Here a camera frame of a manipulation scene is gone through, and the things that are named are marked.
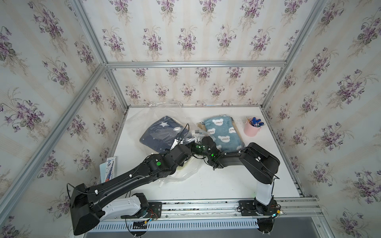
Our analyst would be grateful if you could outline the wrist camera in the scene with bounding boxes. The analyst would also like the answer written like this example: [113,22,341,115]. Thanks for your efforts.
[190,130,206,143]
[170,136,184,150]

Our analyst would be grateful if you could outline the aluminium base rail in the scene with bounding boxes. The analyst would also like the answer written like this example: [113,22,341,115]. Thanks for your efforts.
[80,196,323,222]

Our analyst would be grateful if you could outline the teal bear pattern blanket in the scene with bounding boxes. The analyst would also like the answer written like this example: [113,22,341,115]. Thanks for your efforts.
[203,115,246,152]

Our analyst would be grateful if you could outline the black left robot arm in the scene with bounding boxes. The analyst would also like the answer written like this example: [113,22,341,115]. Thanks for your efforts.
[69,144,192,236]

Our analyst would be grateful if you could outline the clear plastic vacuum bag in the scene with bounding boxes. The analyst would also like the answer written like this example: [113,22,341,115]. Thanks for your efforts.
[127,102,215,186]

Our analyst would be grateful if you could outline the pink cup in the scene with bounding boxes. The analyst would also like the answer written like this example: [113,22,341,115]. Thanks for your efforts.
[244,120,261,137]

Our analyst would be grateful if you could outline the white label card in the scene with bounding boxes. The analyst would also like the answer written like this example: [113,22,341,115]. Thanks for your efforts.
[99,157,117,182]

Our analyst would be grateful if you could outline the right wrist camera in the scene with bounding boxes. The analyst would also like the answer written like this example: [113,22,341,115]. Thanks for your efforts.
[190,130,206,143]

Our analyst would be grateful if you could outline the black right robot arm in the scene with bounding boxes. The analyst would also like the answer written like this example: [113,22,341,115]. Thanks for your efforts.
[188,136,280,206]

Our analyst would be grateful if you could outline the navy star pattern blanket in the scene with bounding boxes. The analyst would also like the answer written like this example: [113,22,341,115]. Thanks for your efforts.
[139,116,191,153]

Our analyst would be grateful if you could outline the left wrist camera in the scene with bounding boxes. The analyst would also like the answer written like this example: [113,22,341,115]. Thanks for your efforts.
[170,136,184,150]

